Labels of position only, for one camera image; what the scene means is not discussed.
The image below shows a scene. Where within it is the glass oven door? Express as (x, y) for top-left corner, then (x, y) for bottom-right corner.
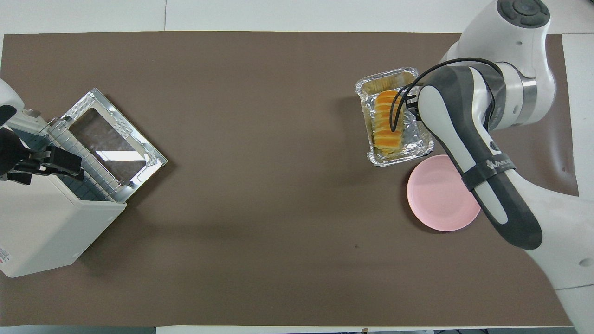
(60, 88), (168, 202)

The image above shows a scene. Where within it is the brown table mat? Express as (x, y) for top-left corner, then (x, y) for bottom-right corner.
(0, 31), (581, 328)

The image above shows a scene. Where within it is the aluminium foil tray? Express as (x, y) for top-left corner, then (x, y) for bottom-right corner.
(355, 68), (435, 167)

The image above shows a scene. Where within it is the pink round plate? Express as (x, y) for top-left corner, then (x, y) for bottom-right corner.
(407, 155), (482, 232)

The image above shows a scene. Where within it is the white toaster oven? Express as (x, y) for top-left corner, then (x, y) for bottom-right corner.
(0, 88), (168, 279)

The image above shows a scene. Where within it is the sliced yellow bread loaf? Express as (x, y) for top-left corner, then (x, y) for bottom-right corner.
(374, 90), (404, 156)

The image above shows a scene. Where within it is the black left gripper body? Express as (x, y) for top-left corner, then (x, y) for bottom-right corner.
(0, 129), (47, 176)

